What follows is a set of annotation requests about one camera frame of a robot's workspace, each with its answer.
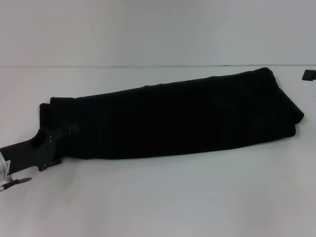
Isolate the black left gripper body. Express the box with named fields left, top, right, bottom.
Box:
left=0, top=126, right=72, bottom=172

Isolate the black shirt with FREE print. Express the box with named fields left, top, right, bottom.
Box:
left=39, top=67, right=305, bottom=161

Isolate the dark cable with silver connector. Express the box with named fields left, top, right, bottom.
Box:
left=0, top=177, right=33, bottom=194

